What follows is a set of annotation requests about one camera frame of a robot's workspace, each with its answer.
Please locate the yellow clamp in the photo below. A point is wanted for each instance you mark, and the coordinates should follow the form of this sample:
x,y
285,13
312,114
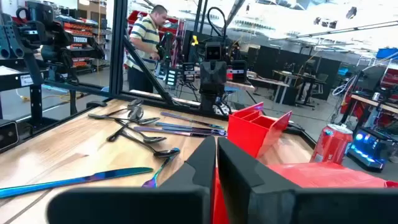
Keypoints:
x,y
194,40

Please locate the blue storage bin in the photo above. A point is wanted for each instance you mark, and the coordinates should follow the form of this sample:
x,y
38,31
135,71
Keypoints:
x,y
387,53

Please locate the black table-level camera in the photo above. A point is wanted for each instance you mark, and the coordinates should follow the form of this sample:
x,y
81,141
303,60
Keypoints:
x,y
7,135

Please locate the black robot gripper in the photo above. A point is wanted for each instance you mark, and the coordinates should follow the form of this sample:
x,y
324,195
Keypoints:
x,y
12,43

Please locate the black Trossen robot arm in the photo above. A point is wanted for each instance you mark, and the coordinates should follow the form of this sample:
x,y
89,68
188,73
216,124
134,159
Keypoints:
x,y
81,40

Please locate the shelf with orange bins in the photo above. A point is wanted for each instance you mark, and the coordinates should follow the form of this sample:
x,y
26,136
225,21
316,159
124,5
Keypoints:
x,y
74,26

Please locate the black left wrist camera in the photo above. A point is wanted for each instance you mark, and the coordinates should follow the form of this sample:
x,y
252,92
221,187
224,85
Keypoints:
x,y
213,51

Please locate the person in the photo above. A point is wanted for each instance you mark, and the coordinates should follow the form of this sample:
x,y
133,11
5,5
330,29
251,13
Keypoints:
x,y
146,34

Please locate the computer case with blue lights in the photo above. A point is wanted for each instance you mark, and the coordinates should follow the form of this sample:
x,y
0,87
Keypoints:
x,y
367,146

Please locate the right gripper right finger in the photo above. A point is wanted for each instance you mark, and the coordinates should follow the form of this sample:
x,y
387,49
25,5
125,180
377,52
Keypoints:
x,y
280,205

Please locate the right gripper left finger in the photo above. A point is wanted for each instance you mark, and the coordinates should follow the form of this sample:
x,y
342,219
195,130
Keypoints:
x,y
140,205

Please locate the red plastic bin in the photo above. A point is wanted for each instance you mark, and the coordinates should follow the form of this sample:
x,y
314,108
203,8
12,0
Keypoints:
x,y
245,137
326,174

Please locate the black aluminium table frame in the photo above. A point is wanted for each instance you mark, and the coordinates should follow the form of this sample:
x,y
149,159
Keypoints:
x,y
118,46

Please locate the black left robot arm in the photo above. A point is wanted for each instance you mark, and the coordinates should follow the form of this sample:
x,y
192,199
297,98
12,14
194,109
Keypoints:
x,y
207,102

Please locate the black partition panel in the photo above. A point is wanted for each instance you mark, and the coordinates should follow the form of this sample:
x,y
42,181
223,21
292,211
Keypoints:
x,y
267,59

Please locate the black metal stand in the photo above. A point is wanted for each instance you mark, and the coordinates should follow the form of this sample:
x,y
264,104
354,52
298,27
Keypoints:
x,y
35,99

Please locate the red soda can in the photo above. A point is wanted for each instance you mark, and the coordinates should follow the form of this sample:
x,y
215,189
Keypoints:
x,y
331,146

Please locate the wooden desk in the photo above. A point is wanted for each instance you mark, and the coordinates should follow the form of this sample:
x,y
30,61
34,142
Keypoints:
x,y
367,101
267,81

